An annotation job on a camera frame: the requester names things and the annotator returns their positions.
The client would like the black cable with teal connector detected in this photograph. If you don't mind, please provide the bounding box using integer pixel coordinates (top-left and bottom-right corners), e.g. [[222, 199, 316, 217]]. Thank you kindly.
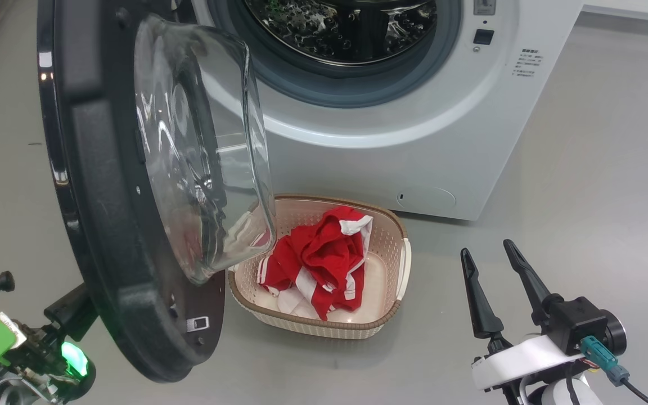
[[580, 336, 648, 405]]

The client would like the dark washing machine door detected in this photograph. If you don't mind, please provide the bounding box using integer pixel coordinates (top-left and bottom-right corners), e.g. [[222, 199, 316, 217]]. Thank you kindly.
[[37, 0, 277, 384]]

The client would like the red and white garment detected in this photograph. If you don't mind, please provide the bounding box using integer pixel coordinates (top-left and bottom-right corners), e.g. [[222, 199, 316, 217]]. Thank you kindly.
[[256, 205, 375, 321]]

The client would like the white front-load washing machine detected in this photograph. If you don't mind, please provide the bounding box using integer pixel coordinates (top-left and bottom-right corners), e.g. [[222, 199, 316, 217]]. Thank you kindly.
[[189, 0, 584, 222]]

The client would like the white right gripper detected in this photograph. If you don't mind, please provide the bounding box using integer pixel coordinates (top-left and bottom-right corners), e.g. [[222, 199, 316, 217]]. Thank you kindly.
[[460, 240, 587, 391]]

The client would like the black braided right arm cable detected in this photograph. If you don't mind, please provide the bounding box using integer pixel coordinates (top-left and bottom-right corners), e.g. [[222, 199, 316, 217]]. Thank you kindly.
[[565, 371, 581, 405]]

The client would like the beige perforated laundry basket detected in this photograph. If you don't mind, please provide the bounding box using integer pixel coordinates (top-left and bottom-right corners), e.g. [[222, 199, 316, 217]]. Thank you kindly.
[[227, 195, 413, 340]]

